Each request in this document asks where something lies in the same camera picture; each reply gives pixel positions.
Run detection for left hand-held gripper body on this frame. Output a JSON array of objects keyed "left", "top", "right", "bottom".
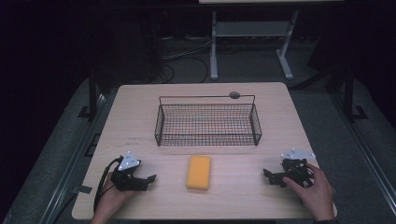
[{"left": 110, "top": 150, "right": 149, "bottom": 192}]

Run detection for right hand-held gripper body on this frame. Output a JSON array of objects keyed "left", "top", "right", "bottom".
[{"left": 279, "top": 147, "right": 317, "bottom": 189}]

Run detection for yellow sponge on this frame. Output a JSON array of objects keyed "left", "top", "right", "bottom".
[{"left": 185, "top": 154, "right": 212, "bottom": 191}]

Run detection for black wire basket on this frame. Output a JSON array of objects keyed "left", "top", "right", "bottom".
[{"left": 154, "top": 94, "right": 263, "bottom": 147}]

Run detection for person's left hand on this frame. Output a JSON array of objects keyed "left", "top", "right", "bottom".
[{"left": 92, "top": 172, "right": 140, "bottom": 220}]

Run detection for person's right hand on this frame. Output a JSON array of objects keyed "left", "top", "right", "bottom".
[{"left": 282, "top": 162, "right": 336, "bottom": 222}]

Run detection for grey tape piece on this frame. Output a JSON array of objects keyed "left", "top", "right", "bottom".
[{"left": 72, "top": 185, "right": 93, "bottom": 194}]

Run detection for white metal stand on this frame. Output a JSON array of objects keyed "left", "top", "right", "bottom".
[{"left": 209, "top": 9, "right": 301, "bottom": 81}]

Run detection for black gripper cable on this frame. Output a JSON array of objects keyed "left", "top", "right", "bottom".
[{"left": 92, "top": 156, "right": 124, "bottom": 213}]

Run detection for aluminium frame rail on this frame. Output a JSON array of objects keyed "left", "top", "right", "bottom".
[
  {"left": 38, "top": 91, "right": 108, "bottom": 224},
  {"left": 329, "top": 91, "right": 396, "bottom": 216}
]

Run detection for black upright post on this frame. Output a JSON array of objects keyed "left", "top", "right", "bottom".
[
  {"left": 78, "top": 66, "right": 98, "bottom": 119},
  {"left": 343, "top": 66, "right": 369, "bottom": 121}
]

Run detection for black floor cable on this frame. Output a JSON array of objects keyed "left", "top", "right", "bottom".
[{"left": 158, "top": 55, "right": 210, "bottom": 84}]

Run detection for grey floor cables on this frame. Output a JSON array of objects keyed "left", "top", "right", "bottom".
[{"left": 161, "top": 35, "right": 217, "bottom": 62}]

